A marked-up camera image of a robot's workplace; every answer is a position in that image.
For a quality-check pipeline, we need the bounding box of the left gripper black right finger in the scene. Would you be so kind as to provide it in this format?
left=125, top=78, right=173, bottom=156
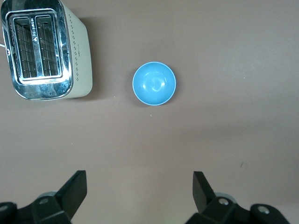
left=185, top=171, right=290, bottom=224

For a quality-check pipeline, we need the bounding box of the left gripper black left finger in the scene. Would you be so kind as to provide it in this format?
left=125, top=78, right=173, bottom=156
left=0, top=170, right=88, bottom=224

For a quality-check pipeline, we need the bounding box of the blue bowl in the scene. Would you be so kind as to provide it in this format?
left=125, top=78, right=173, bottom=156
left=132, top=61, right=177, bottom=106

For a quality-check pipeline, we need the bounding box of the brown table cover mat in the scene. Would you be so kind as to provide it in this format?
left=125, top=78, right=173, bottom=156
left=0, top=0, right=299, bottom=224

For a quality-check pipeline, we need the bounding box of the cream and chrome toaster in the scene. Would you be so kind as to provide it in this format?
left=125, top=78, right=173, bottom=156
left=0, top=0, right=93, bottom=101

